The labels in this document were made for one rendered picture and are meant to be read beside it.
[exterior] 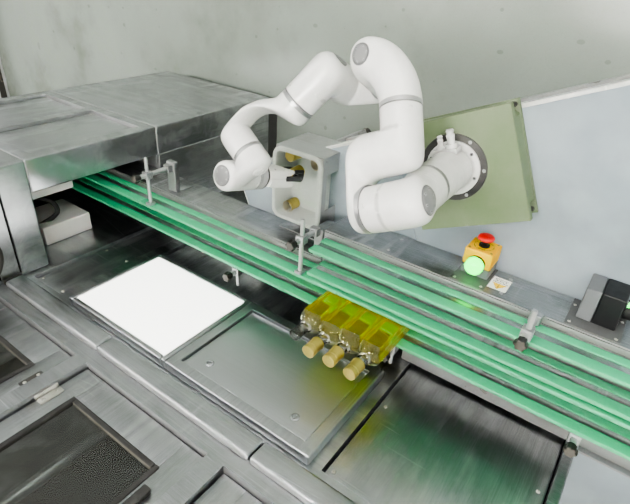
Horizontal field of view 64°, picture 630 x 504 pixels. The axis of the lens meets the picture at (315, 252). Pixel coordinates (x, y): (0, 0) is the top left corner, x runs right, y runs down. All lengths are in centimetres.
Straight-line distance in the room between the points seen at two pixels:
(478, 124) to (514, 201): 19
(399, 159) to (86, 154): 118
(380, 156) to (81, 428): 92
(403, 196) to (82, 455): 89
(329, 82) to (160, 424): 88
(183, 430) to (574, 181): 104
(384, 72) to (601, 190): 53
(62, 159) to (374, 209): 115
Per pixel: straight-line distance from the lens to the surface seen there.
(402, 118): 98
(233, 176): 120
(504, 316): 122
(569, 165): 122
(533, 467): 134
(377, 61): 102
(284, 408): 126
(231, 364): 136
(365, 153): 99
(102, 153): 189
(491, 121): 117
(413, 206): 92
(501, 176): 119
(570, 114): 120
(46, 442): 135
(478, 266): 125
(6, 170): 175
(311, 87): 111
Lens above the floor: 191
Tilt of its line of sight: 46 degrees down
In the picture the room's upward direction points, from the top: 124 degrees counter-clockwise
